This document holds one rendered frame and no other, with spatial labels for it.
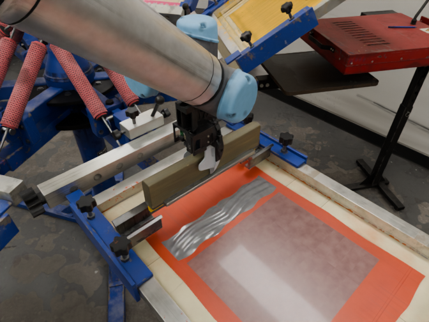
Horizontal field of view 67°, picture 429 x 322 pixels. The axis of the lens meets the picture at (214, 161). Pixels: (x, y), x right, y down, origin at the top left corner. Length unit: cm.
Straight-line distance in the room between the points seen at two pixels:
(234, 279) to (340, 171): 192
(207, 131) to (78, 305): 142
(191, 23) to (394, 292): 69
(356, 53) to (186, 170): 98
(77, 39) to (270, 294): 62
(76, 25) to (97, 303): 170
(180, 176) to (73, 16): 51
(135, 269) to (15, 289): 142
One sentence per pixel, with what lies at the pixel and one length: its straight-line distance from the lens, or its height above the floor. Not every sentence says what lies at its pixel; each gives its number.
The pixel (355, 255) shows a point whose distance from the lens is 87.
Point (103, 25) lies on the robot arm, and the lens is 30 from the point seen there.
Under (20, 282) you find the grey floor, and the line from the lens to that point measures 213.
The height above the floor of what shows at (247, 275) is 96.
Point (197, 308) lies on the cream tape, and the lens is 74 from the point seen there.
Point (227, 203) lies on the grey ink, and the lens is 89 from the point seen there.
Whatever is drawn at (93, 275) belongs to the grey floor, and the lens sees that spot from 199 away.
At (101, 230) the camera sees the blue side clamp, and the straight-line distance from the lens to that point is 83.
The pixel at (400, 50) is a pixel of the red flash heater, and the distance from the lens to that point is 162.
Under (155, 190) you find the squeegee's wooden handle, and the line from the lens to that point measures 72.
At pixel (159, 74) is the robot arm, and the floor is 147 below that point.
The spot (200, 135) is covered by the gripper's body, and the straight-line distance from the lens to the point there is 68.
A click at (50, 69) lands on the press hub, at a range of 145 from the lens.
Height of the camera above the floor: 162
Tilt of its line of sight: 40 degrees down
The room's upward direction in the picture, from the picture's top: straight up
